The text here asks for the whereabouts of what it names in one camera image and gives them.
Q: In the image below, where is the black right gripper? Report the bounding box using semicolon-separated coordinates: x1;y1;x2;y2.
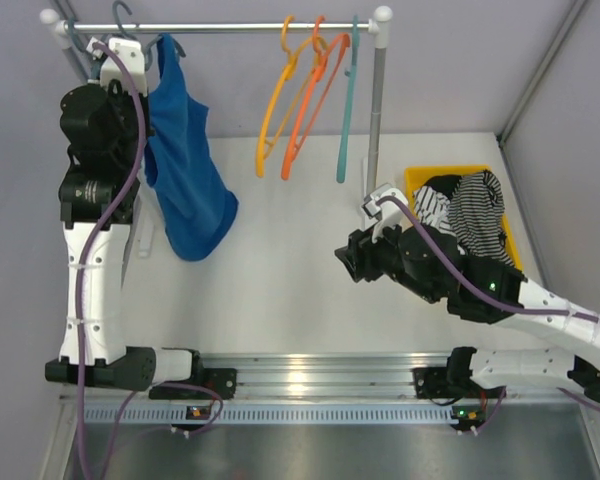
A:
336;212;441;304

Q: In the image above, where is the dark blue-grey hanger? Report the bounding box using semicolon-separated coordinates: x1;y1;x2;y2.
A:
111;0;186;72

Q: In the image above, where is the blue tank top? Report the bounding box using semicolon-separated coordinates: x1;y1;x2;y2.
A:
144;34;239;262

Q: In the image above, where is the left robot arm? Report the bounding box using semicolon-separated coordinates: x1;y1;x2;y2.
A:
45;80;206;397

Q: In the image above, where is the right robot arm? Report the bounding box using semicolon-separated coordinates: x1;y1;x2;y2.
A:
335;226;600;404

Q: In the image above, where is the teal hanger with garment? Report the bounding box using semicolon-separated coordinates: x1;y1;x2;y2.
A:
65;17;101;81

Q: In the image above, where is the teal hanger right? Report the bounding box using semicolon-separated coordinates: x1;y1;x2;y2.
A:
336;15;360;184

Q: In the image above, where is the yellow hanger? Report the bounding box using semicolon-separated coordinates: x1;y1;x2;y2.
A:
254;14;328;178

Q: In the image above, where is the orange hanger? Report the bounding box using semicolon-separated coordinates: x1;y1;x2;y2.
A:
281;15;351;181

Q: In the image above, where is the yellow plastic bin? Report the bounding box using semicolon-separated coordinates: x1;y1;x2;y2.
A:
404;165;522;269

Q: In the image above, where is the silver clothes rack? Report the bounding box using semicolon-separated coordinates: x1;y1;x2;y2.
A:
38;5;394;259

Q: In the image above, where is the black garment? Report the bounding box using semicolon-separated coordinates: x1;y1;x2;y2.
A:
425;174;462;200

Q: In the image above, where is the corner metal profile left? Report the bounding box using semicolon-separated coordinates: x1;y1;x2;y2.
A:
39;1;89;479

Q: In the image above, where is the corner metal profile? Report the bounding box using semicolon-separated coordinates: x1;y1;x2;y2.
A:
496;0;591;149
39;1;89;479

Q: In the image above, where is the corner metal profile right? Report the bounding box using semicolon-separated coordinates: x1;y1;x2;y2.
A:
496;0;591;149

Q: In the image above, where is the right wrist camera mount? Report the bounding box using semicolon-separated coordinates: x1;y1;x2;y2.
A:
361;183;408;243

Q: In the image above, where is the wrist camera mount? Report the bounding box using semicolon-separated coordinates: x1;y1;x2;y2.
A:
87;37;148;97
361;183;408;243

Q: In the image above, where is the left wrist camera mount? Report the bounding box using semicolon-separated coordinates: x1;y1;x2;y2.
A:
87;37;148;97

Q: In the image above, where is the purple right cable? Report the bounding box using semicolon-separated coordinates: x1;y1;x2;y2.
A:
375;194;600;416

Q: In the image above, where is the purple cable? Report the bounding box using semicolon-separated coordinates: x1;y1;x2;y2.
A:
73;41;225;480
375;194;600;416

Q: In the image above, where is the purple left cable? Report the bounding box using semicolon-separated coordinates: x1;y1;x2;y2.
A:
73;41;225;480

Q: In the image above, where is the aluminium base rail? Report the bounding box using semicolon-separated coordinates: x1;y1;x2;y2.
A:
60;348;600;433

